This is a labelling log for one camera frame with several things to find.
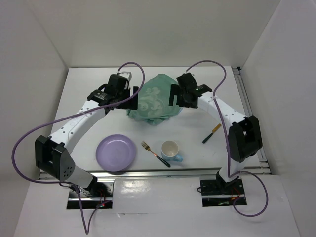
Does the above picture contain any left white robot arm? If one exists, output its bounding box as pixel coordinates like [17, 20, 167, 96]
[35, 72, 139, 197]

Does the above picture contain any green patterned cloth napkin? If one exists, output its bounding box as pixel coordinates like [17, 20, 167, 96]
[126, 74, 182, 126]

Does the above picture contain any aluminium right side rail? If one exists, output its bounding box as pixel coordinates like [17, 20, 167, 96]
[232, 67, 272, 174]

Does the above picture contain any blue mug white inside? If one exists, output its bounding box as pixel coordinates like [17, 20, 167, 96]
[161, 141, 183, 162]

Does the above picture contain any aluminium rail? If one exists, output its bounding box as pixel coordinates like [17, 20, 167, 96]
[232, 67, 272, 174]
[39, 167, 271, 180]

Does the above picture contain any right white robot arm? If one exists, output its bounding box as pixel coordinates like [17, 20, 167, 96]
[169, 73, 263, 194]

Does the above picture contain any gold knife black handle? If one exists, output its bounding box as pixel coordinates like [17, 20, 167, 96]
[202, 124, 222, 144]

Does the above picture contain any aluminium front rail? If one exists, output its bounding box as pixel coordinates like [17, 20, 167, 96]
[39, 167, 271, 180]

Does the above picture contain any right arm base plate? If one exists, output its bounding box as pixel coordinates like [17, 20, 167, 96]
[197, 179, 245, 197]

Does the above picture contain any gold fork black handle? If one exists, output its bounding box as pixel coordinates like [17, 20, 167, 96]
[141, 141, 171, 168]

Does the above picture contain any purple plate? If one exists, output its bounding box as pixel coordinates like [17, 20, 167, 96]
[95, 134, 137, 172]

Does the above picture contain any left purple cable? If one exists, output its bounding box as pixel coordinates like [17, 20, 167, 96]
[11, 61, 145, 235]

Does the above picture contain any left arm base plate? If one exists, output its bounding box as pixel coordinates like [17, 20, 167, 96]
[65, 179, 114, 205]

